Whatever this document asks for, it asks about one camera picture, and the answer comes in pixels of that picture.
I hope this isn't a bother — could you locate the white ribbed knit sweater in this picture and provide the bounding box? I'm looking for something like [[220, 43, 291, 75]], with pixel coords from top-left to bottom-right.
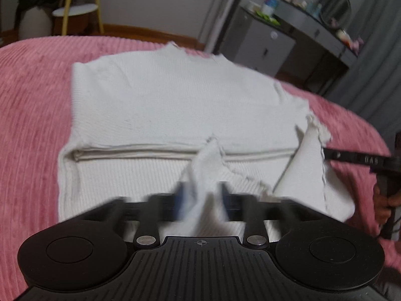
[[58, 44, 355, 237]]

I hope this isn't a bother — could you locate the person's right hand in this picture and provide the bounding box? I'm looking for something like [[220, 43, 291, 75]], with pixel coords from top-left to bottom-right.
[[372, 183, 401, 225]]

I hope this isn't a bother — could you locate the grey curtain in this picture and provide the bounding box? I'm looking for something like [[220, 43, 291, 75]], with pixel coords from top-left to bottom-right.
[[324, 0, 400, 144]]

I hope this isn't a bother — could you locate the pink plush toy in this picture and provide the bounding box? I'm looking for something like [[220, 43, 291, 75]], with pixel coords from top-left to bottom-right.
[[350, 37, 364, 53]]

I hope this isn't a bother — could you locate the grey bedside cabinet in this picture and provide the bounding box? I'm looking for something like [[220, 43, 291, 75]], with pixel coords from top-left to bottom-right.
[[219, 7, 296, 77]]

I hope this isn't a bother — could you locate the grey dressing table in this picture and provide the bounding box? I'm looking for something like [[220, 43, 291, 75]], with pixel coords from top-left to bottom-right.
[[275, 2, 357, 96]]

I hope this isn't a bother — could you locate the round vanity mirror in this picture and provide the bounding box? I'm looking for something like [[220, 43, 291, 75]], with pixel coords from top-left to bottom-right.
[[318, 0, 351, 29]]

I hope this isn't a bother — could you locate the yellow-legged side table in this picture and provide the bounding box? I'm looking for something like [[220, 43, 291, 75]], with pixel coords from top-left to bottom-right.
[[52, 0, 105, 36]]

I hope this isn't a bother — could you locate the blue white tissue canister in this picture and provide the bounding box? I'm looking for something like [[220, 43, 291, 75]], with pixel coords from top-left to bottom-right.
[[261, 0, 279, 16]]

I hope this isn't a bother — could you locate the white tower fan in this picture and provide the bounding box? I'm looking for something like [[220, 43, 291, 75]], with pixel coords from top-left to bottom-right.
[[196, 0, 241, 53]]

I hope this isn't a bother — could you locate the white round vase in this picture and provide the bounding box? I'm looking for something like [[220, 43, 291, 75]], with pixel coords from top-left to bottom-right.
[[18, 7, 52, 40]]

